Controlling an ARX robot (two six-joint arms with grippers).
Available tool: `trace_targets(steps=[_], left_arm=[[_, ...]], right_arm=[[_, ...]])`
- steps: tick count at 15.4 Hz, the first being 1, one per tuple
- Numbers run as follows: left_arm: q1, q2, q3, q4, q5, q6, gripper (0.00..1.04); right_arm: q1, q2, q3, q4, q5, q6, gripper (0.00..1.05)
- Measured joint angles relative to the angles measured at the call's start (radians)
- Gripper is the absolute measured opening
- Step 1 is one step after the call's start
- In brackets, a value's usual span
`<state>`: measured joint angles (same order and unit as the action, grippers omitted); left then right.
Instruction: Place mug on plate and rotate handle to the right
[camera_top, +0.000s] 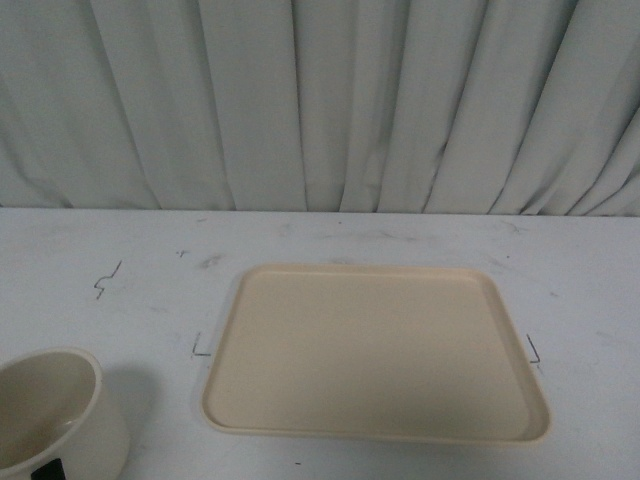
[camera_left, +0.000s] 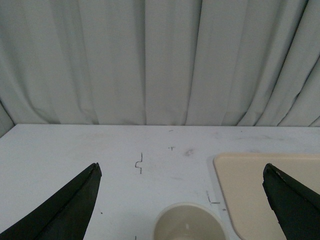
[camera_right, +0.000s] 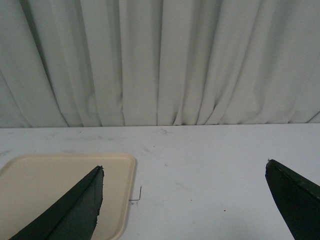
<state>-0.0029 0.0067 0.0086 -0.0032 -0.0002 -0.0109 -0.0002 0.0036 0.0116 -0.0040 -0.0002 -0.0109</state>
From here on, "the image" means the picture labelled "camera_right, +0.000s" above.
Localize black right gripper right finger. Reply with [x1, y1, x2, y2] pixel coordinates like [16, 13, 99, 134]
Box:
[265, 159, 320, 240]

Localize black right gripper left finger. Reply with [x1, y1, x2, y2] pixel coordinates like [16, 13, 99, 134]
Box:
[11, 166, 104, 240]

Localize white fabric curtain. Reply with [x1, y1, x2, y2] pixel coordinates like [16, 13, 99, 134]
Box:
[0, 0, 320, 128]

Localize beige plastic tray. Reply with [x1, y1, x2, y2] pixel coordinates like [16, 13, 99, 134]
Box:
[0, 153, 137, 240]

